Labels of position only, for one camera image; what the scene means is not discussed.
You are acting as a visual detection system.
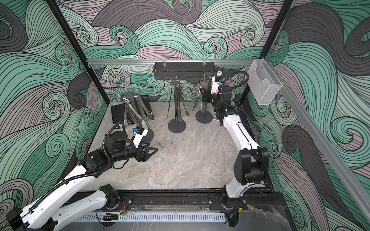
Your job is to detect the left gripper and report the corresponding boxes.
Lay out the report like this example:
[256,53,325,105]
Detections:
[111,140,157,163]

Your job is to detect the dark slim steel tongs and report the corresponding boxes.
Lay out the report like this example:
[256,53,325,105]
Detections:
[179,85,189,116]

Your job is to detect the black locking tongs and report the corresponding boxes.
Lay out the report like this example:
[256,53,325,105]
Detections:
[174,84,182,121]

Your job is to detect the long steel tweezers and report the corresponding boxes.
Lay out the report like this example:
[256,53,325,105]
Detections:
[167,87,173,118]

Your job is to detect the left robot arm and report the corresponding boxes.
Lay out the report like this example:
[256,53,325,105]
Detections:
[7,142,158,231]

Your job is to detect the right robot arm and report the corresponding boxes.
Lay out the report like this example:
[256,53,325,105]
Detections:
[200,88,269,199]

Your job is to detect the right grey utensil stand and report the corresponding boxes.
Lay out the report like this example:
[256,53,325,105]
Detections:
[196,73,213,124]

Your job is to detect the grey utensil stand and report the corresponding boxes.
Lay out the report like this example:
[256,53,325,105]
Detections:
[122,90,154,142]
[168,80,186,134]
[196,73,213,124]

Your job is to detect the middle grey utensil stand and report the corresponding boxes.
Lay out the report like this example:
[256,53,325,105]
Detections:
[168,80,186,134]

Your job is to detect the left grey utensil stand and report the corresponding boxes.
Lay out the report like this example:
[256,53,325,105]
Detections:
[122,90,154,142]

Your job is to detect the black aluminium case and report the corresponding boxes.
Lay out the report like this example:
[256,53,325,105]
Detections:
[111,99,142,125]

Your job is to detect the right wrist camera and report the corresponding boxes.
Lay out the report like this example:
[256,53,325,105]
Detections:
[211,76,224,94]

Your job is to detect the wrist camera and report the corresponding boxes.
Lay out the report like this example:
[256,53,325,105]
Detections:
[211,76,224,94]
[103,126,149,154]

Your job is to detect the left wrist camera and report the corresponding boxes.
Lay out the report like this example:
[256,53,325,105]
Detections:
[103,126,149,154]

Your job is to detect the aluminium wall rail back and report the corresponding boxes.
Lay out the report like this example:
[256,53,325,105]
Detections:
[87,59,253,66]

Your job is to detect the aluminium wall rail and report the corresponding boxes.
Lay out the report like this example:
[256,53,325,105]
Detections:
[267,62,370,221]
[87,59,253,66]

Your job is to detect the clear acrylic wall box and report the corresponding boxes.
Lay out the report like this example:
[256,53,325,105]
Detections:
[248,59,282,105]

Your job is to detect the white slotted cable duct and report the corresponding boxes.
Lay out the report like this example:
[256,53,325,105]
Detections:
[76,212,226,223]

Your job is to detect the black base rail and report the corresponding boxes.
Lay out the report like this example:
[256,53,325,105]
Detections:
[66,189,287,211]

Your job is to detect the aluminium wall rail right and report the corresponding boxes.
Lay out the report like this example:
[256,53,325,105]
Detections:
[267,62,370,221]

